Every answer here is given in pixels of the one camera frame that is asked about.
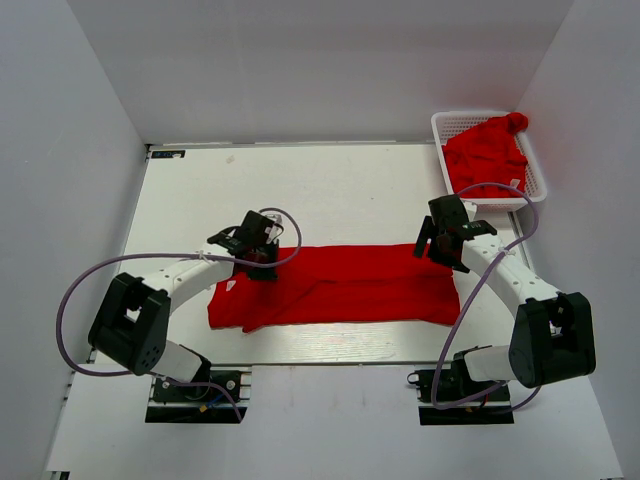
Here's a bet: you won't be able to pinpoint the red t shirt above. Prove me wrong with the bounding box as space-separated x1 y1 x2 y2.
207 244 460 333

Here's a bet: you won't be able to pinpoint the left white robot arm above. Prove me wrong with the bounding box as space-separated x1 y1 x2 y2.
88 210 283 399

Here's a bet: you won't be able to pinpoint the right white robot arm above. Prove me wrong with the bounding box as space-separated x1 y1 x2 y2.
414 195 596 399

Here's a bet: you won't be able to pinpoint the red t shirts in basket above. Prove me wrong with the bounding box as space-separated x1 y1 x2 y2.
443 112 529 193

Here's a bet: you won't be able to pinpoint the white plastic basket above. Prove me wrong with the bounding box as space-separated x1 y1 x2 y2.
431 110 547 212

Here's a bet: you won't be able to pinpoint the black label sticker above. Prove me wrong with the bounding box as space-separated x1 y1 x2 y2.
151 150 186 159

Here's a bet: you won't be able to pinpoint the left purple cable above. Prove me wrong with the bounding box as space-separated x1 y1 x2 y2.
55 207 303 421

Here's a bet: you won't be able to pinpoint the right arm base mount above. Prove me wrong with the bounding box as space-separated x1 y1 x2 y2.
406 368 514 426

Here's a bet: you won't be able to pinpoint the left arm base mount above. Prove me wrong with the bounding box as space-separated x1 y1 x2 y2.
145 367 252 425

